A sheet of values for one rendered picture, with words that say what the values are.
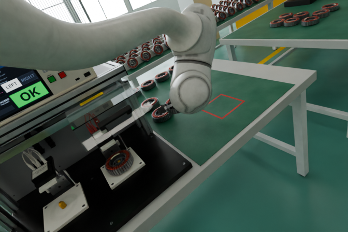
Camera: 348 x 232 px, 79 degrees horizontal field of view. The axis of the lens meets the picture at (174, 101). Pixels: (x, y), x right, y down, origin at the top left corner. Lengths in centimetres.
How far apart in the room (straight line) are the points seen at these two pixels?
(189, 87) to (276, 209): 120
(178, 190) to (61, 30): 62
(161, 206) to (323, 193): 111
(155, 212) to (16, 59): 61
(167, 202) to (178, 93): 41
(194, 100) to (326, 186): 131
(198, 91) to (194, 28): 15
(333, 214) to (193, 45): 129
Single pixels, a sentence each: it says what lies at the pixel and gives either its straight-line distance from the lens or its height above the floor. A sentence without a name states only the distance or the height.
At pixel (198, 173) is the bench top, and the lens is 79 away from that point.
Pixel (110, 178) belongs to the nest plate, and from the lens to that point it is 90.
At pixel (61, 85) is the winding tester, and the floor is 115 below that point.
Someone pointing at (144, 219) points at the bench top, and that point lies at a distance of 76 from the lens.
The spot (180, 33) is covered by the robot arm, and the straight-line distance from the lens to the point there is 50.
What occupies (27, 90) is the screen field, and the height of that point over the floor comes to 118.
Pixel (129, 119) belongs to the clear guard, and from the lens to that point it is 68.
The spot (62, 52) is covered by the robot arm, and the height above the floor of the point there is 130.
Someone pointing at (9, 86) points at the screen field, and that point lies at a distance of 89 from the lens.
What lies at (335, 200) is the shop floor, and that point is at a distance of 162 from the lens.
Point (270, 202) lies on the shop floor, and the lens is 158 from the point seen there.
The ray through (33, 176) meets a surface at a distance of 94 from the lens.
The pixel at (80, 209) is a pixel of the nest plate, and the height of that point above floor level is 78.
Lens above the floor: 133
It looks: 28 degrees down
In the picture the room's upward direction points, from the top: 21 degrees counter-clockwise
